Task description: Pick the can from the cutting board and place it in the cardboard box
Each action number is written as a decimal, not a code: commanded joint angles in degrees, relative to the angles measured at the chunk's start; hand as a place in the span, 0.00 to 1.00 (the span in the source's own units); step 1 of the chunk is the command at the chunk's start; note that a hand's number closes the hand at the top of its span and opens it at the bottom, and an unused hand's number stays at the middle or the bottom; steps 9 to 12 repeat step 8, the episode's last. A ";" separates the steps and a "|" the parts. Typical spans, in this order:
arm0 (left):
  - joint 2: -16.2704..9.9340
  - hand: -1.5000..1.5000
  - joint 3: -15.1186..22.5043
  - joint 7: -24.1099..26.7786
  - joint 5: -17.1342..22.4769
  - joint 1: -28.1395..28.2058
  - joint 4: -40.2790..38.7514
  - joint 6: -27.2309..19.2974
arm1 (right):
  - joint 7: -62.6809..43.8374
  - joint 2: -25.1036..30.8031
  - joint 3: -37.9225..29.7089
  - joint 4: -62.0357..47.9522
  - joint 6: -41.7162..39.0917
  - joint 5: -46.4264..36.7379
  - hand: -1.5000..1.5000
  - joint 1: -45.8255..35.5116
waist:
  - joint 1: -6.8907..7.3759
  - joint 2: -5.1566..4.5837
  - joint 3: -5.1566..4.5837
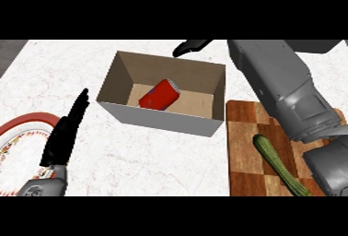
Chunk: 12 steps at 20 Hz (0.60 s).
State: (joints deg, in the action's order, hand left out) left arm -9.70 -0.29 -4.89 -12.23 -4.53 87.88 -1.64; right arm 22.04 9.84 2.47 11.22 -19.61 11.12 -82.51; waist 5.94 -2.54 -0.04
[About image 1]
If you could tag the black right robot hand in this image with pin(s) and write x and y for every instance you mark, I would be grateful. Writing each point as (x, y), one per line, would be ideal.
(187, 46)

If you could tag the checkered wooden cutting board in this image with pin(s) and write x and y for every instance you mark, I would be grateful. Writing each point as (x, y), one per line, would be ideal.
(253, 153)

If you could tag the green cucumber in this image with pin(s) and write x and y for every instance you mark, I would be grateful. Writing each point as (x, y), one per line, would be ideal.
(278, 164)

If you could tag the dark grey flat appliance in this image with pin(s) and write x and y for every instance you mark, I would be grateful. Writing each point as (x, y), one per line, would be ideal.
(7, 52)

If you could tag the open cardboard box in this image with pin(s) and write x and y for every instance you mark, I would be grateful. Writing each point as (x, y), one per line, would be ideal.
(165, 92)

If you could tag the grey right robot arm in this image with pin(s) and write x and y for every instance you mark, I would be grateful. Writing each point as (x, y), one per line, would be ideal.
(289, 101)

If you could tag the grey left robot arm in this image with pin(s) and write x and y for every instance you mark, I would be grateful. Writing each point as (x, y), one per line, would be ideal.
(44, 184)

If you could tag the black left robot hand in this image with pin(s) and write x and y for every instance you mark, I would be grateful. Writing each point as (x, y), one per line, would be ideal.
(63, 135)

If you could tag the white plate with red rim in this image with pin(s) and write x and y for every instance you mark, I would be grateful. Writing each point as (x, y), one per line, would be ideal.
(20, 144)

